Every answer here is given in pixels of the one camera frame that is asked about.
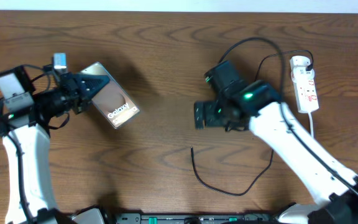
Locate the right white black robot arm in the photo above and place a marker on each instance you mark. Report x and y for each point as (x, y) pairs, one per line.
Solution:
(258, 107)

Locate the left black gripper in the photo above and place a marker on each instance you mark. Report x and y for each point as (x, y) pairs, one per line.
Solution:
(76, 90)

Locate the white power strip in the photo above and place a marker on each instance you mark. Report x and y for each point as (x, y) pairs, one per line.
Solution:
(305, 90)

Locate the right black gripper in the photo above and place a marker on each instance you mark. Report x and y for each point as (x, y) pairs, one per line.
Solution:
(209, 108)

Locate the white charger plug adapter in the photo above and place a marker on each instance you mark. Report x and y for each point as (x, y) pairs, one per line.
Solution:
(299, 61)

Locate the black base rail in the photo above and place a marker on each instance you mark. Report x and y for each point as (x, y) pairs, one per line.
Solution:
(165, 218)

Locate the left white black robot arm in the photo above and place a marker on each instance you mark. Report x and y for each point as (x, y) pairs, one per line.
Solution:
(25, 134)

